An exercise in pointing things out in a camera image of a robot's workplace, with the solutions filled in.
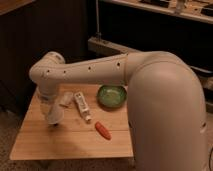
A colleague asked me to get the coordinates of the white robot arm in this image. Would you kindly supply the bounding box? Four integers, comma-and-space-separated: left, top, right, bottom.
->
29, 51, 208, 171

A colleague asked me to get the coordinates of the green glass bowl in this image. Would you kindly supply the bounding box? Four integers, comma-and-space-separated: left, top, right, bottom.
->
97, 85, 127, 108

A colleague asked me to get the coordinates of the white toothpaste tube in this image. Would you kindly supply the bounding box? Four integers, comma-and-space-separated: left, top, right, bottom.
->
74, 92, 91, 122

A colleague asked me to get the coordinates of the orange toy carrot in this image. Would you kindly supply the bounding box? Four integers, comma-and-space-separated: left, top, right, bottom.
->
95, 122, 111, 140

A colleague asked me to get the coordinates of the wooden table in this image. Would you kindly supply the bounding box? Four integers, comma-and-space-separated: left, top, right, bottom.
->
10, 84, 133, 160

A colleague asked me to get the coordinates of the dark shelf unit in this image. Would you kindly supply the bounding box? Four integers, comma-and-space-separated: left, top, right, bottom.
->
87, 0, 213, 113

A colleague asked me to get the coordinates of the black object on shelf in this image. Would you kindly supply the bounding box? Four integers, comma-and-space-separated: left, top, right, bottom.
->
190, 66, 213, 77

